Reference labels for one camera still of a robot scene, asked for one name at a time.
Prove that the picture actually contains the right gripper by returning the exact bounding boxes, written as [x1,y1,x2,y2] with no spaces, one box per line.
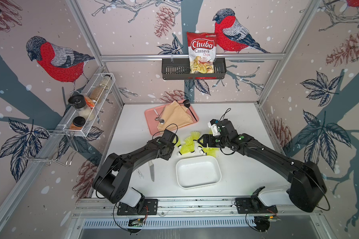
[196,134,229,148]

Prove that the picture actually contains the yellow shuttlecock four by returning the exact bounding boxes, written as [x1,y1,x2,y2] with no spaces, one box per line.
[198,146,218,158]

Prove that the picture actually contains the yellow shuttlecock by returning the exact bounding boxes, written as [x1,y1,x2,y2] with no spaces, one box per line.
[190,131,200,141]

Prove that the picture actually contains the yellow shuttlecock two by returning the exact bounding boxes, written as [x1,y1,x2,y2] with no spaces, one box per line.
[184,136,194,148]

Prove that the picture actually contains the yellow shuttlecock three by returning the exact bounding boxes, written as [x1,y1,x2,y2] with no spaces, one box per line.
[178,144,195,155]

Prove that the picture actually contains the white storage box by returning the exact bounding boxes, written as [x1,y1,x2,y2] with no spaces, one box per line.
[176,155,222,190]

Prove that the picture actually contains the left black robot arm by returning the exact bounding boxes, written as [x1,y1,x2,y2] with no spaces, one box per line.
[92,129,179,204]

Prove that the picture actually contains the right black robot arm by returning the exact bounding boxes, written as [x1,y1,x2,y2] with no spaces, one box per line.
[197,119,327,213]

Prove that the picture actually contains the kitchen knife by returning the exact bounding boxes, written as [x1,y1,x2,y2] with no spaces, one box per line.
[149,160,155,182]

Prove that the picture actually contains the yellow cloth napkin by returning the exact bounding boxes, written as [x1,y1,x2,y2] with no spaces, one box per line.
[157,101,193,131]

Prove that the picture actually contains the pink plastic tray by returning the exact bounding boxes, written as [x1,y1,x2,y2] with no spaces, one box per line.
[145,100,199,135]

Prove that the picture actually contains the black ladle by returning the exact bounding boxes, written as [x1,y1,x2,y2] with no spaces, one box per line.
[183,100,198,122]

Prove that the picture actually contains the tall spice bottle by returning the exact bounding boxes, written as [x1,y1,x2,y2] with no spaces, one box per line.
[89,74,112,103]

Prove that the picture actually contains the small orange spice jar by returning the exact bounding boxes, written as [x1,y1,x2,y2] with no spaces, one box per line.
[69,116,86,130]

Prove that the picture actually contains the chuba cassava chips bag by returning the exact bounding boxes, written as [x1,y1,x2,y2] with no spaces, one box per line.
[186,32,217,74]

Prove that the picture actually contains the black lid spice jar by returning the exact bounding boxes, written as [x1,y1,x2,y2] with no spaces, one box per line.
[68,94,95,121]

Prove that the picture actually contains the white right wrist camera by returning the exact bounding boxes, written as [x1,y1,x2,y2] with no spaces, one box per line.
[207,119,220,136]

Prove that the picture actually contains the white handled spoon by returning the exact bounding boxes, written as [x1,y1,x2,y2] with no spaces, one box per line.
[153,109,165,124]

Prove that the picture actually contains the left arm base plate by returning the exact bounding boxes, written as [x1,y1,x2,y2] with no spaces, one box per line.
[117,199,158,216]

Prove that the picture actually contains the black wall basket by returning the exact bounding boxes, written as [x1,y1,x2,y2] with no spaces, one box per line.
[162,58,227,80]

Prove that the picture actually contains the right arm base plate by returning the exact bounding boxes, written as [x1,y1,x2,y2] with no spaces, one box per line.
[234,197,278,214]

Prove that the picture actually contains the clear wall shelf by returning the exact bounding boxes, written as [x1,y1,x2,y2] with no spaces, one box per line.
[56,73,115,137]

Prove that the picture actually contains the wire hook rack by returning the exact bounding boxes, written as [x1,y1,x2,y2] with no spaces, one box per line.
[20,129,78,167]

